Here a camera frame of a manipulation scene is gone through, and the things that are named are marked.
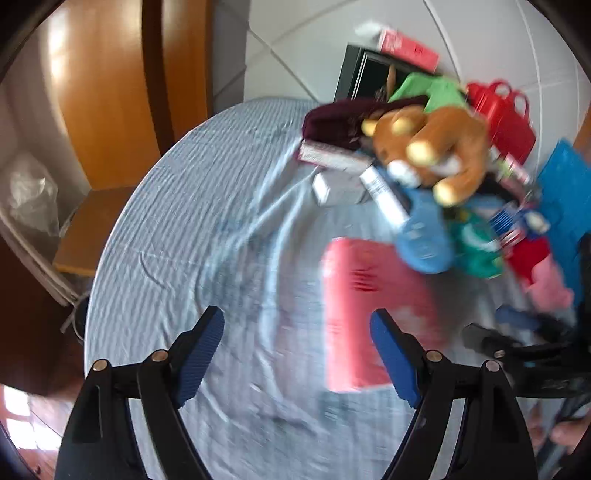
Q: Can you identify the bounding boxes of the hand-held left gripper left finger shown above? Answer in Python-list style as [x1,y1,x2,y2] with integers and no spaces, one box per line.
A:
[56,305,226,480]

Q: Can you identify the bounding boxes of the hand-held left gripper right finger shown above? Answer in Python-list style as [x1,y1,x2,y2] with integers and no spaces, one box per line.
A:
[369,309,539,480]

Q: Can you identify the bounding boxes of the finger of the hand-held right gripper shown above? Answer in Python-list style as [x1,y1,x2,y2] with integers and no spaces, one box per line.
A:
[496,305,546,332]
[462,323,522,355]

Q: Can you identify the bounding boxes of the pink pig plush red dress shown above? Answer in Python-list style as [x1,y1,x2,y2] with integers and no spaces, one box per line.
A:
[505,237,578,311]

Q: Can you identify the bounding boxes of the pink packet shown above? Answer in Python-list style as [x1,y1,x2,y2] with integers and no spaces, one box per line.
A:
[321,237,444,394]

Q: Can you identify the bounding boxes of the blue plastic storage bin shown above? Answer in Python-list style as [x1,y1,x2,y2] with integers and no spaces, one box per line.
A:
[536,138,591,315]

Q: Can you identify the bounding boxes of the person's right hand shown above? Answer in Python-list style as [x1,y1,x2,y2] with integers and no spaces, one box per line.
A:
[529,406,588,459]

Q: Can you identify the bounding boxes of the blue plastic sandal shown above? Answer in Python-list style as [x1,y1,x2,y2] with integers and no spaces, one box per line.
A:
[396,188,456,276]

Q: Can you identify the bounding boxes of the blue striped bedsheet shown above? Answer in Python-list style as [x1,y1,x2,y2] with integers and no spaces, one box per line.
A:
[83,97,578,480]

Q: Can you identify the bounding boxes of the white black tube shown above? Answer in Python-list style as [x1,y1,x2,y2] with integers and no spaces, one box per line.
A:
[359,165,413,228]

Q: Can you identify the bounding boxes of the grey box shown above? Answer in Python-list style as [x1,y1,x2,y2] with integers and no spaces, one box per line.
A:
[312,168,370,207]

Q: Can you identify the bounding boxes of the brown plush dog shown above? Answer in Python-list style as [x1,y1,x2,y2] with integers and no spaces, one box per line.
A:
[361,105,491,207]

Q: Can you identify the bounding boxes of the red toy suitcase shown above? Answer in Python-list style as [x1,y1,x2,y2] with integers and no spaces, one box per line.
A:
[466,80,536,162]

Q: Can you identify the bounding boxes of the pink edged white book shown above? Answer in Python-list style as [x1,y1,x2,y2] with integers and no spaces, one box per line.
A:
[297,140,376,174]

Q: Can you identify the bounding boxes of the clear plastic bag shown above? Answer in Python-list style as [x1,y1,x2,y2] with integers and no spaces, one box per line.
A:
[0,152,61,237]

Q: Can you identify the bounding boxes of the green cloth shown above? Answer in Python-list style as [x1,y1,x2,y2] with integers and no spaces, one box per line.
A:
[387,73,468,115]

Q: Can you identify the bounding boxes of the maroon cloth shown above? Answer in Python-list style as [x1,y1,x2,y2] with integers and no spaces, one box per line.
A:
[302,96,430,151]

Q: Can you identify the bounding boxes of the red box on floor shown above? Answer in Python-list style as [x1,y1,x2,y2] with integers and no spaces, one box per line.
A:
[378,28,440,73]

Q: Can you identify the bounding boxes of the black box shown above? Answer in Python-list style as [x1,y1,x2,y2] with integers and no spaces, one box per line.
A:
[333,43,444,104]

